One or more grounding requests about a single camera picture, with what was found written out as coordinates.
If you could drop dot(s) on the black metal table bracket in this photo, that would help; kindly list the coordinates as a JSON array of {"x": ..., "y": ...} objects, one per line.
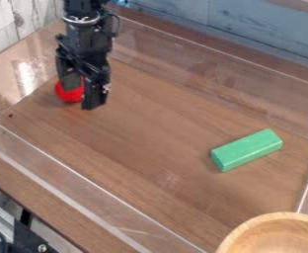
[{"x": 26, "y": 241}]

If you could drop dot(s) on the green rectangular block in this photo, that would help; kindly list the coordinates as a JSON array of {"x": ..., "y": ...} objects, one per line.
[{"x": 245, "y": 149}]

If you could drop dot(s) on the wooden bowl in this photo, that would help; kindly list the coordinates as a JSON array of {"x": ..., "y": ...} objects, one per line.
[{"x": 277, "y": 232}]

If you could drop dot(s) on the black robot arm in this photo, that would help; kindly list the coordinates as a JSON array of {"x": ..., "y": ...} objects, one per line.
[{"x": 85, "y": 9}]

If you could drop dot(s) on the clear acrylic table barrier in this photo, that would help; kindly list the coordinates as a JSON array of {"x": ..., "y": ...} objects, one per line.
[{"x": 120, "y": 177}]

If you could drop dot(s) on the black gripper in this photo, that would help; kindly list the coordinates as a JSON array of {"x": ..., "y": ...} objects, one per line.
[{"x": 81, "y": 54}]

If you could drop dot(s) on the red plush strawberry toy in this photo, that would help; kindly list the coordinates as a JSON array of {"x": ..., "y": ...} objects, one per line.
[{"x": 72, "y": 95}]

